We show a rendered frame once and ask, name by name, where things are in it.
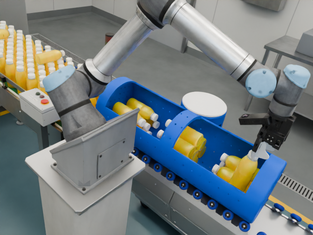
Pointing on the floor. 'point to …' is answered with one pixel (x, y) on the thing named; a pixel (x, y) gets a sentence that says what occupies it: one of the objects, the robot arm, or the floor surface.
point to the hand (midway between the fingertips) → (254, 154)
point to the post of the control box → (42, 136)
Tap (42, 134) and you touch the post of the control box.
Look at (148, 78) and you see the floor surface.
